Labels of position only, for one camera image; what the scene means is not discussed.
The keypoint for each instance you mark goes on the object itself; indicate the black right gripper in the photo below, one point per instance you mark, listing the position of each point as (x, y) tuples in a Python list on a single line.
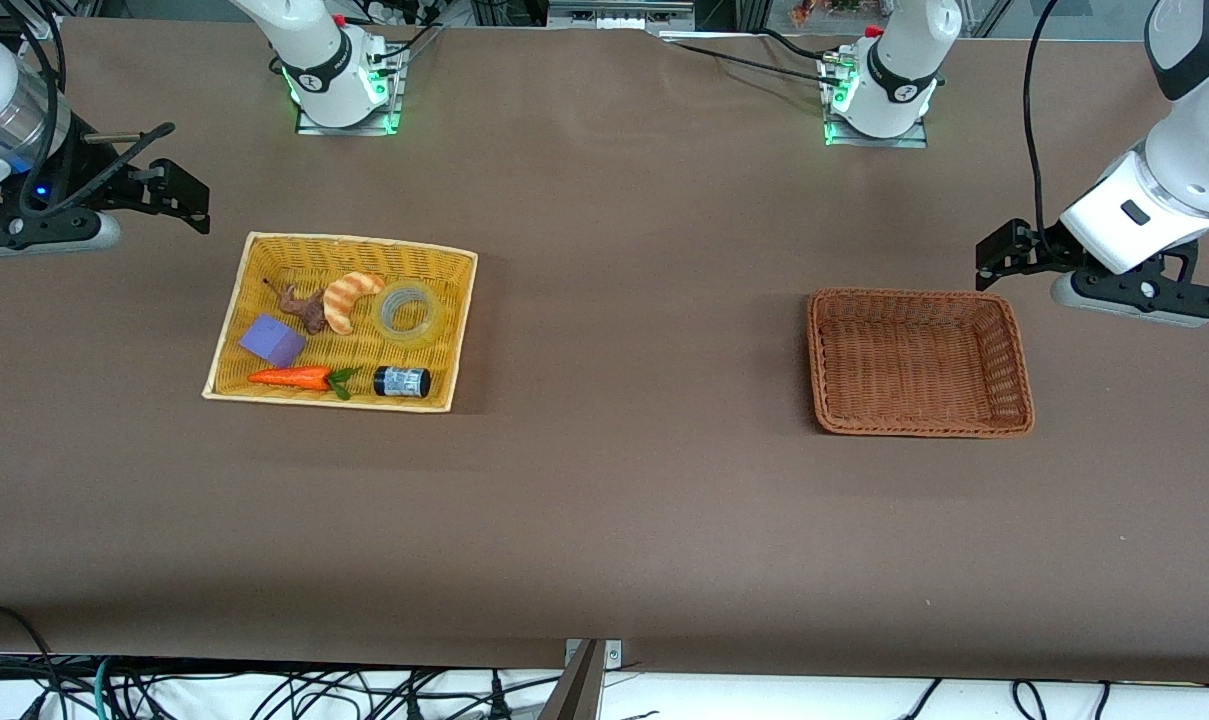
[(86, 170)]

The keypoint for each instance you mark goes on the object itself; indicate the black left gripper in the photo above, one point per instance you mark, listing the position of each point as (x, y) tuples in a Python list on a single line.
[(1049, 245)]

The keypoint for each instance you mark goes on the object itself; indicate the clear yellowish tape roll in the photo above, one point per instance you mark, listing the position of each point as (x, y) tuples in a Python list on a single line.
[(407, 338)]

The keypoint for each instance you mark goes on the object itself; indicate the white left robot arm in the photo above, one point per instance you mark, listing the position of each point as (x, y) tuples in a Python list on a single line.
[(1204, 130)]

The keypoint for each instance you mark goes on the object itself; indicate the brown wicker basket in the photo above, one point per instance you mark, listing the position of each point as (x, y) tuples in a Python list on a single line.
[(914, 360)]

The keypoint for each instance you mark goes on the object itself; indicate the purple cube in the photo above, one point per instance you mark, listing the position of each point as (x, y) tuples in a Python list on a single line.
[(269, 338)]

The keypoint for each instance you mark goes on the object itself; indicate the brown animal figure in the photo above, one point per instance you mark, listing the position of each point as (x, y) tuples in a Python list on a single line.
[(312, 315)]

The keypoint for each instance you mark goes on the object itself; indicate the toy croissant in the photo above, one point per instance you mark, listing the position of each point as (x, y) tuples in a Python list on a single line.
[(342, 305)]

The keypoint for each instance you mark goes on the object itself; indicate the orange toy carrot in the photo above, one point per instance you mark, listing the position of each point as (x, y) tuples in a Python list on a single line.
[(294, 377)]

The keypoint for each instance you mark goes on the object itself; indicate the small black can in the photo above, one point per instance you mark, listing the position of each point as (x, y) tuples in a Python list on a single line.
[(402, 382)]

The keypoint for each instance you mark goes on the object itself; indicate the yellow wicker basket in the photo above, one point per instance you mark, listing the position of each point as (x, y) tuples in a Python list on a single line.
[(454, 300)]

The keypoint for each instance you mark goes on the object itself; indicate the colourful background object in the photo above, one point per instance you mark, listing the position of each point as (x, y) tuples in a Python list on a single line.
[(829, 10)]

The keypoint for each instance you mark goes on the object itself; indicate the brown table cover sheet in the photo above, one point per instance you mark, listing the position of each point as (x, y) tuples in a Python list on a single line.
[(644, 500)]

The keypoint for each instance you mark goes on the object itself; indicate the grey slanted bar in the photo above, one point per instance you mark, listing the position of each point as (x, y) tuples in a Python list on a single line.
[(574, 695)]

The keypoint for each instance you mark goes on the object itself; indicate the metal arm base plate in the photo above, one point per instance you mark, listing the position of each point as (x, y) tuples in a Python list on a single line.
[(349, 130), (874, 143)]

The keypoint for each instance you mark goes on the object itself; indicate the aluminium frame profile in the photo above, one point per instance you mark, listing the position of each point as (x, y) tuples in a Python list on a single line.
[(619, 12)]

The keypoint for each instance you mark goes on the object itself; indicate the small metal bracket plate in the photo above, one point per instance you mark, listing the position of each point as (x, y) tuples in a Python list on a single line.
[(614, 652)]

